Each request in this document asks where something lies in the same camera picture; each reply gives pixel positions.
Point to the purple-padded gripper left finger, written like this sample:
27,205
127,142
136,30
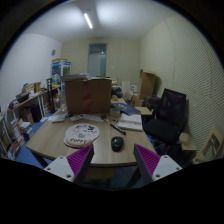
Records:
72,168

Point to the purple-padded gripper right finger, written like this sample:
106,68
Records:
153,167

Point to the round printed mouse pad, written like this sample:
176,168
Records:
81,135

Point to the black computer mouse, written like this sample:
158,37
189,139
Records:
117,143

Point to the white open notebook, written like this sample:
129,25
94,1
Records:
131,122

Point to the wooden table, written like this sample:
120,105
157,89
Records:
48,142

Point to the black pen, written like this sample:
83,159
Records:
118,129

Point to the black office chair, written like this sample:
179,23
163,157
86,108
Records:
169,118

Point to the white remote control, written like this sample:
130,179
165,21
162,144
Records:
77,117

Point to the wooden chair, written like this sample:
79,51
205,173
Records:
213,147

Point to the blue book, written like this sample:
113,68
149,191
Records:
126,109

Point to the large cardboard box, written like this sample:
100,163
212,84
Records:
88,96

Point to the wooden side shelf desk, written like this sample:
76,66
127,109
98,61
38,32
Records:
33,107

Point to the tall cardboard box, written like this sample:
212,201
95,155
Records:
146,83

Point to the claw machine cabinet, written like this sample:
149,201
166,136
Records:
59,68

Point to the grey door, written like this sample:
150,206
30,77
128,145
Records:
97,59

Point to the ceiling tube light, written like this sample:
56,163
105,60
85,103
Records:
88,20

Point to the round wall clock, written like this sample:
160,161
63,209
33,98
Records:
53,52

